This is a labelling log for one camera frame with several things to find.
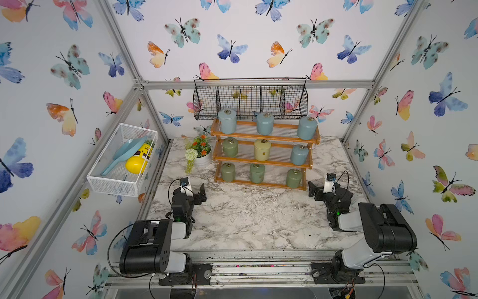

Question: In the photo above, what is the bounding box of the yellow bottle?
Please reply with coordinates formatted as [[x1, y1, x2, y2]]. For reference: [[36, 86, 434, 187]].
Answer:
[[125, 143, 152, 174]]

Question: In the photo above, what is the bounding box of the green canister middle left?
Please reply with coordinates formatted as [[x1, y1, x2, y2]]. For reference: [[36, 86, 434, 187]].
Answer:
[[222, 137, 239, 158]]

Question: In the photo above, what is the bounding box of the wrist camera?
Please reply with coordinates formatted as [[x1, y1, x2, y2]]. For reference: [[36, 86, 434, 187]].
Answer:
[[323, 173, 337, 193], [179, 177, 194, 196]]

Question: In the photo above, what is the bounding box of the green canister bottom left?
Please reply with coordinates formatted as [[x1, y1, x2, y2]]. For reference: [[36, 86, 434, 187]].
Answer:
[[220, 163, 236, 183]]

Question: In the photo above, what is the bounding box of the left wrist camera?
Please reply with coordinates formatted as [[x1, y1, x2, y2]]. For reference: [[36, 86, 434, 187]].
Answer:
[[179, 177, 194, 196]]

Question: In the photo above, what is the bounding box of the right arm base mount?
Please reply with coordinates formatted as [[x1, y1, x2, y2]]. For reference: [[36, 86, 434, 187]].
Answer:
[[311, 263, 366, 285]]

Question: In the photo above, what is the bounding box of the white pot with flowers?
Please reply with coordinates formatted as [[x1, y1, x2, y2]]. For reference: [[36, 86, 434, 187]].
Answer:
[[184, 134, 212, 174]]

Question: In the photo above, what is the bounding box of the teal dustpan scoop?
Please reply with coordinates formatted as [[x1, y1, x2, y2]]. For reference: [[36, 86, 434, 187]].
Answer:
[[101, 137, 146, 176]]

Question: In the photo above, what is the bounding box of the yellow canister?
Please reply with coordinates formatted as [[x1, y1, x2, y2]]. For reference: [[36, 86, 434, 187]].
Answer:
[[254, 139, 271, 161]]

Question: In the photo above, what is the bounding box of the wooden three-tier shelf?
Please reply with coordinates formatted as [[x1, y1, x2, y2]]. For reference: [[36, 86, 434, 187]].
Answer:
[[211, 119, 321, 191]]

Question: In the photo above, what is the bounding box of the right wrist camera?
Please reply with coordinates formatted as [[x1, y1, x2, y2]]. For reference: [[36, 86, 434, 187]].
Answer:
[[323, 173, 337, 193]]

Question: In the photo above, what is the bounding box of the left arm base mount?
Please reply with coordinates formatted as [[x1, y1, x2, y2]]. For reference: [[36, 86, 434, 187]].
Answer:
[[158, 264, 212, 287]]

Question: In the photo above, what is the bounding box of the green canister bottom right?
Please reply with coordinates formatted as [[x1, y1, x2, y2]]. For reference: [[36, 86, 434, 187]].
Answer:
[[286, 169, 302, 189]]

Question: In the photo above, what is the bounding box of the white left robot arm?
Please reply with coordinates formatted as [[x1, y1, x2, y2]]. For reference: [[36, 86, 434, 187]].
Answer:
[[107, 183, 207, 279]]

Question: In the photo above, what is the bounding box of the blue canister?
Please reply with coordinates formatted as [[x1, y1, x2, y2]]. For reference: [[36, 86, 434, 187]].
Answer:
[[218, 108, 237, 134], [297, 116, 317, 140], [256, 112, 275, 135], [290, 145, 309, 166]]

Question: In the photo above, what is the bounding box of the black wire wall basket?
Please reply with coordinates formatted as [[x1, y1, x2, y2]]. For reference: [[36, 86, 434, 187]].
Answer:
[[193, 77, 309, 120]]

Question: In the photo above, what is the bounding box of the green canister bottom middle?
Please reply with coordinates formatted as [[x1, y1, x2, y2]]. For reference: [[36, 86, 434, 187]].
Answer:
[[250, 163, 265, 184]]

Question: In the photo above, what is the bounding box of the white mesh wall basket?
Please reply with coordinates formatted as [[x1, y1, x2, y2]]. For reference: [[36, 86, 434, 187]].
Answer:
[[87, 123, 158, 197]]

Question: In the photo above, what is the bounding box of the green canister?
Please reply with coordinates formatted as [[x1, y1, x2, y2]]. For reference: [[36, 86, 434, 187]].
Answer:
[[220, 163, 236, 183], [286, 169, 302, 189], [222, 137, 239, 158], [250, 163, 265, 184]]

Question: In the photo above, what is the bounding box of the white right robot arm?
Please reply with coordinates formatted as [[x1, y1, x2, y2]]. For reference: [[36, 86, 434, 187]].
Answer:
[[308, 181, 418, 270]]

